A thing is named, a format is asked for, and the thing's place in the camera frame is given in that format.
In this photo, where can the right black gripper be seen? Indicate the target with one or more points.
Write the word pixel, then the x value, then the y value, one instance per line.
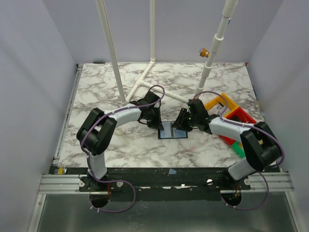
pixel 184 118

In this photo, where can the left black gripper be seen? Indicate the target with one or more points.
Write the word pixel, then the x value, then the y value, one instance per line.
pixel 157 124

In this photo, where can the black leather card holder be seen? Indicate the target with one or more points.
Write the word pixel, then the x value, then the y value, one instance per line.
pixel 171 133

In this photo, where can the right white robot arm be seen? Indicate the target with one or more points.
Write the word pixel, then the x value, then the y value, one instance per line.
pixel 260 146

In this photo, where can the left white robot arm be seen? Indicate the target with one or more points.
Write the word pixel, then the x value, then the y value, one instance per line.
pixel 97 130

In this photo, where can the yellow plastic bin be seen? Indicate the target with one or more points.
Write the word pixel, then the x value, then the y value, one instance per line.
pixel 218 104

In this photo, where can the red plastic bin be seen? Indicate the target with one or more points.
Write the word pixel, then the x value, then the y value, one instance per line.
pixel 238 115

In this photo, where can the green plastic bin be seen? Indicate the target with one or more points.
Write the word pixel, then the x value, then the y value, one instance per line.
pixel 238 148

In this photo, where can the orange knob on pipe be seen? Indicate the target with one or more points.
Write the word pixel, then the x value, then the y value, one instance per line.
pixel 204 53

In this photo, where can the white PVC pipe frame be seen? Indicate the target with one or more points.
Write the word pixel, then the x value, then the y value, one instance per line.
pixel 218 38

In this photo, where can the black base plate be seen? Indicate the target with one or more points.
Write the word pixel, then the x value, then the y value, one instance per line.
pixel 163 184

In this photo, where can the left aluminium side rail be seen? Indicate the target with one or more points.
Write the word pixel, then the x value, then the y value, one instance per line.
pixel 67 115

